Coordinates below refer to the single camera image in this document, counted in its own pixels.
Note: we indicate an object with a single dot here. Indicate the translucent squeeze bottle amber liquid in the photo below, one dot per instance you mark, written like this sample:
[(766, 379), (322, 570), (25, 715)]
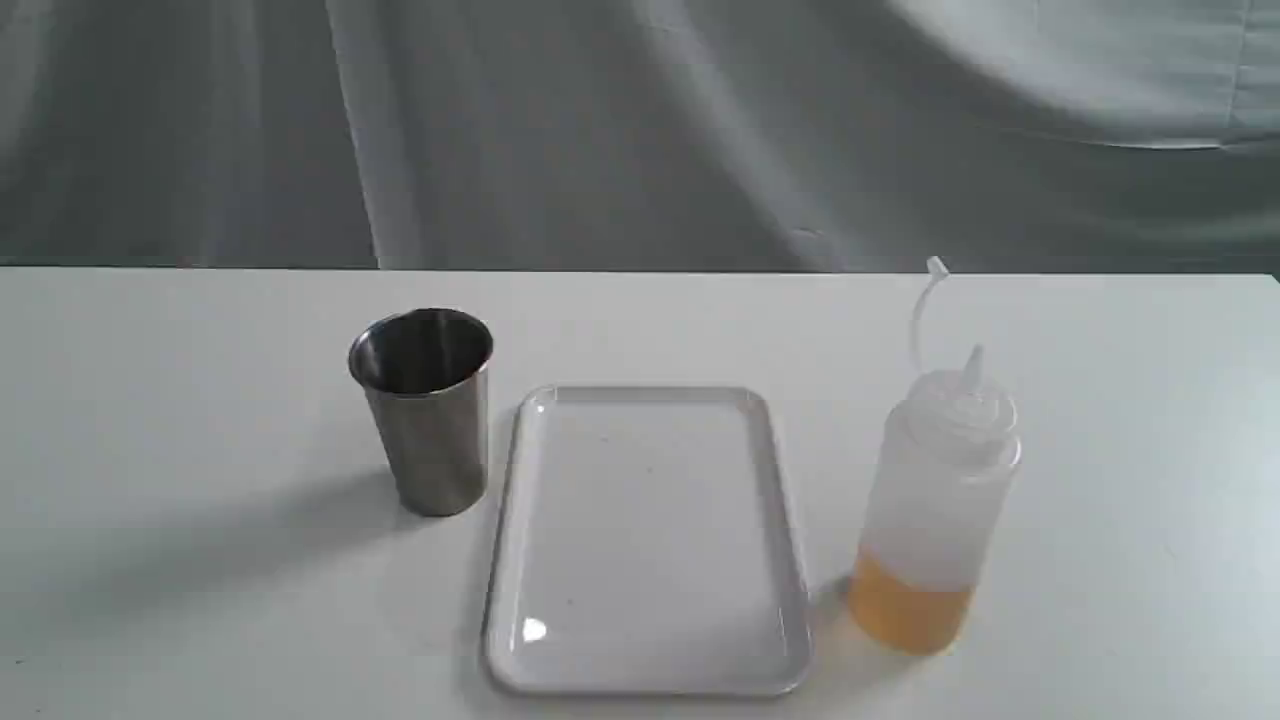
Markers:
[(949, 454)]

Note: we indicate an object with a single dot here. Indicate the stainless steel cup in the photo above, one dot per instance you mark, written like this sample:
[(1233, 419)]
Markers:
[(424, 374)]

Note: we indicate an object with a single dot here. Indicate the white plastic tray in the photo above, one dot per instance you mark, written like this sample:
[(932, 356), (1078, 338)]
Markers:
[(646, 548)]

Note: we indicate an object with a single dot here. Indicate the grey backdrop curtain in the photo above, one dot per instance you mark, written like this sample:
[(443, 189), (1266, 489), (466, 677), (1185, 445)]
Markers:
[(642, 136)]

